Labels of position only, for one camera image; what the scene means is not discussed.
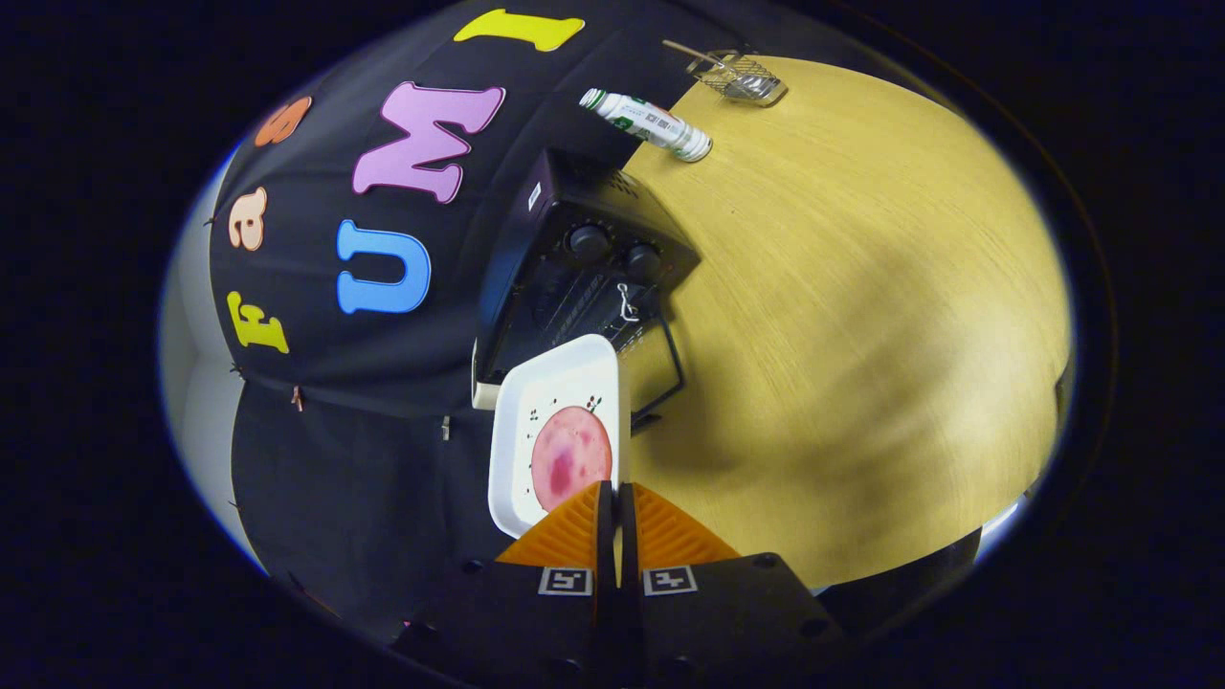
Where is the black backdrop cloth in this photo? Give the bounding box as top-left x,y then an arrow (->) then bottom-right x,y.
206,0 -> 738,661

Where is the white green label bottle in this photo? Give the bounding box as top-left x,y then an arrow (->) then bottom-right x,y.
580,88 -> 714,164

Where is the white square plate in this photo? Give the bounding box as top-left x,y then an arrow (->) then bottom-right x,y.
488,334 -> 621,539

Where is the wire basket holder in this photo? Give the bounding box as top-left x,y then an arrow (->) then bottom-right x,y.
686,50 -> 789,106

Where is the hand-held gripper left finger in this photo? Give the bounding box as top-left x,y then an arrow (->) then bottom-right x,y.
392,481 -> 619,689

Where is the black toaster oven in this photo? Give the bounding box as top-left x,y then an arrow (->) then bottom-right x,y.
472,148 -> 702,433

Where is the pink ham slice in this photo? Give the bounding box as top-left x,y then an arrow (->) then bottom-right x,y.
531,406 -> 613,513

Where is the wooden stick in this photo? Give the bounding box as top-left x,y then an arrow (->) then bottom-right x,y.
662,39 -> 730,71

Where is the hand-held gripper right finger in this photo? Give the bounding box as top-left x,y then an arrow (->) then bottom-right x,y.
617,483 -> 845,689

